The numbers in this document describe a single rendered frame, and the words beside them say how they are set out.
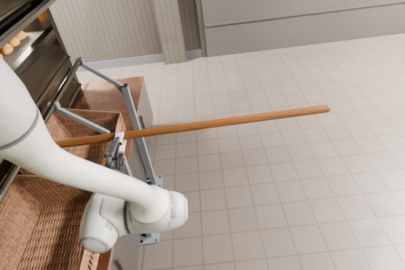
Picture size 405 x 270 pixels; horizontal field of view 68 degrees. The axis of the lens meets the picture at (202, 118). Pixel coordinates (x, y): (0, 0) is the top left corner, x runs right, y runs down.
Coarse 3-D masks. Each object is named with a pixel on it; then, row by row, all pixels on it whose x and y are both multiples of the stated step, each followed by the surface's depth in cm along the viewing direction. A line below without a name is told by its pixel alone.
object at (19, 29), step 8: (56, 0) 210; (32, 8) 199; (40, 8) 188; (32, 16) 176; (8, 24) 180; (24, 24) 167; (0, 32) 167; (16, 32) 159; (8, 40) 151; (0, 48) 144
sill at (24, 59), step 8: (48, 32) 226; (40, 40) 213; (48, 40) 222; (32, 48) 202; (40, 48) 209; (24, 56) 193; (32, 56) 197; (16, 64) 183; (24, 64) 187; (16, 72) 178
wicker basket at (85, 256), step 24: (24, 192) 161; (48, 192) 164; (72, 192) 165; (0, 216) 143; (24, 216) 156; (48, 216) 163; (72, 216) 161; (0, 240) 139; (24, 240) 151; (48, 240) 151; (72, 240) 149; (24, 264) 142; (48, 264) 141; (72, 264) 139; (96, 264) 138
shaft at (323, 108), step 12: (300, 108) 113; (312, 108) 113; (324, 108) 113; (216, 120) 113; (228, 120) 112; (240, 120) 112; (252, 120) 113; (264, 120) 113; (132, 132) 113; (144, 132) 112; (156, 132) 112; (168, 132) 113; (60, 144) 112; (72, 144) 112; (84, 144) 113
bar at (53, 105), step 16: (80, 64) 183; (64, 80) 160; (112, 80) 191; (128, 96) 198; (48, 112) 137; (64, 112) 146; (96, 128) 153; (144, 144) 224; (144, 160) 233; (160, 176) 255; (0, 192) 100; (144, 240) 210
